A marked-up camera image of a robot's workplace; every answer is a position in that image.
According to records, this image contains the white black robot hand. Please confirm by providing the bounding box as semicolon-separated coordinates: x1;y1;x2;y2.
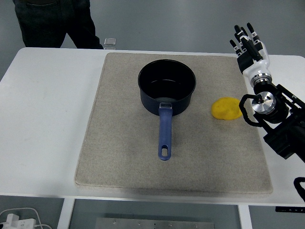
229;22;272;82

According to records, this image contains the yellow potato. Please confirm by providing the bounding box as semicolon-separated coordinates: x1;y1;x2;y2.
211;97;243;121

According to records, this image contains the black table control panel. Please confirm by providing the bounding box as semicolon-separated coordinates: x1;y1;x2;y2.
275;206;305;213

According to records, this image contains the small clear plastic box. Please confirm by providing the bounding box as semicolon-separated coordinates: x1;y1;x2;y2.
103;38;117;50

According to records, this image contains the white table leg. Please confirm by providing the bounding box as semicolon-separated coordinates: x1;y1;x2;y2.
57;198;76;229
237;204;253;229

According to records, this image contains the beige felt mat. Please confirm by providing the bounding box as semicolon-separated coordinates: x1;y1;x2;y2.
74;52;274;195

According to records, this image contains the grey metal plate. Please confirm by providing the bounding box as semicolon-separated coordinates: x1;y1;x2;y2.
94;217;215;229

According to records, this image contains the person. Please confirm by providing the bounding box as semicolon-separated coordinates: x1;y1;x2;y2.
13;0;104;50

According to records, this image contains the white power strip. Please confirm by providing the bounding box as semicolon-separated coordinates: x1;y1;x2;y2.
0;213;36;229

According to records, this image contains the blue pot with handle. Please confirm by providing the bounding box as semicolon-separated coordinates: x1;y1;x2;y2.
137;59;197;161

